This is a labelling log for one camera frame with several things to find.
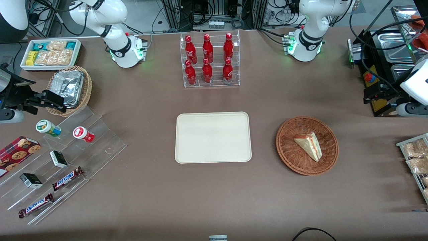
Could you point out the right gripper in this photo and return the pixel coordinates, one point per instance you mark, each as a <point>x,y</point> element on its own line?
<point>16,94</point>

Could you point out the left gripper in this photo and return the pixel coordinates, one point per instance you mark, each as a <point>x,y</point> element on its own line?
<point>388,92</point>

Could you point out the triangular sandwich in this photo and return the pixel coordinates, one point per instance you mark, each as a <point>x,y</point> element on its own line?
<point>309,145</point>

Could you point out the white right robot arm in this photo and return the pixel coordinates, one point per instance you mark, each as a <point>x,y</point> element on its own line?
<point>117,33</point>

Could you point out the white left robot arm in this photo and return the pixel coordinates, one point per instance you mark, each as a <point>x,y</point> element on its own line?
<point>306,43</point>

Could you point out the oval tan wicker basket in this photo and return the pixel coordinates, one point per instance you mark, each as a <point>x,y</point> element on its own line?
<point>87,90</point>

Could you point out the steel shelf tray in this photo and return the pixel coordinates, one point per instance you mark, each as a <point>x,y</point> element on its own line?
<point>401,15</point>

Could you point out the round brown wicker basket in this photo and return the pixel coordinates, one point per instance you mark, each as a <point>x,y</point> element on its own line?
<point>289,150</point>

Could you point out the cream rectangular tray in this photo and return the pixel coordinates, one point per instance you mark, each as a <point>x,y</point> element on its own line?
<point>213,137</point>

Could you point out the red emergency stop button box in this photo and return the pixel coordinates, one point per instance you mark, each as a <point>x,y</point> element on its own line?
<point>367,77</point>

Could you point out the green lid snack cup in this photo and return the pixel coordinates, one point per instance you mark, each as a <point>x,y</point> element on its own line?
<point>45,127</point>

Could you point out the aluminium foil container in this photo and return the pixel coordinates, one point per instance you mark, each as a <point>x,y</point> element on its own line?
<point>68,87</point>

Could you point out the steel food pan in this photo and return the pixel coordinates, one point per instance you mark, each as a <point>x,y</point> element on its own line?
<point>403,73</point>
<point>396,47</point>

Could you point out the clear rice cracker bag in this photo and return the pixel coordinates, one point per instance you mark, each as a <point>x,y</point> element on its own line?
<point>56,46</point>
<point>55,57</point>

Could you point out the yellow snack packet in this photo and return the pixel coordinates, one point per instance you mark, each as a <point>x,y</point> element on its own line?
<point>31,58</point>

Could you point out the black food warmer cabinet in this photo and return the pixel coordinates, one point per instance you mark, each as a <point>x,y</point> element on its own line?
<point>371,50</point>

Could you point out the red lid snack cup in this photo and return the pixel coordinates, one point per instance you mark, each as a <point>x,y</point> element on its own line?
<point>82,134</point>

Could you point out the silver box with green light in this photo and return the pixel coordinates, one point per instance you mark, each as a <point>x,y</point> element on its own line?
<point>354,53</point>

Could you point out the teal snack packet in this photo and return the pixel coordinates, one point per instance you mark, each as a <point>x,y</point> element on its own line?
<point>71,45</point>
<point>39,46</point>

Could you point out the small black box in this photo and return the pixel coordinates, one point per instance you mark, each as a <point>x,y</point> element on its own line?
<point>58,159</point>
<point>31,180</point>

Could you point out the red chocolate cookie box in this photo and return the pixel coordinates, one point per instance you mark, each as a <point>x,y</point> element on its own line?
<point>16,154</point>

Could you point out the white rectangular snack bin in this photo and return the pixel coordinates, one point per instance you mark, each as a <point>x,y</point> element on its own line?
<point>77,50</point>

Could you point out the clear bag of snacks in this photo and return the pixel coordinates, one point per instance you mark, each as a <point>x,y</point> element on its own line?
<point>416,148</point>
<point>418,165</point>
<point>425,181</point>

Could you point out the red orange cloth item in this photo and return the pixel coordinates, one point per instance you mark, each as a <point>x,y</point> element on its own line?
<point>422,42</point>

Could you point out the clear acrylic step display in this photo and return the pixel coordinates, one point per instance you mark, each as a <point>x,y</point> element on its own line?
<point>100,147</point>

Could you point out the Snickers bar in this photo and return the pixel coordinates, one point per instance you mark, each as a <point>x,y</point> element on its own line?
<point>36,205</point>
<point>67,179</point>

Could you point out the red soda bottle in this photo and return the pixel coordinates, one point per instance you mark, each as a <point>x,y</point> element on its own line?
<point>190,74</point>
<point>227,73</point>
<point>207,50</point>
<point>228,48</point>
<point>190,50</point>
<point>207,73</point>

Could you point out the clear acrylic bottle rack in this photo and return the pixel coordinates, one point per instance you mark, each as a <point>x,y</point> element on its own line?
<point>217,43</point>

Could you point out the white power strip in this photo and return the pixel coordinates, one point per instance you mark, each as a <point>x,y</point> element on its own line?
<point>216,24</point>

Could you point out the grey labelled device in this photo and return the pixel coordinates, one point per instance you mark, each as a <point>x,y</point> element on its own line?
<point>218,238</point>

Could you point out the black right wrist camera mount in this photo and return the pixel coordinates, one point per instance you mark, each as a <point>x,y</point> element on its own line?
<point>16,90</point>

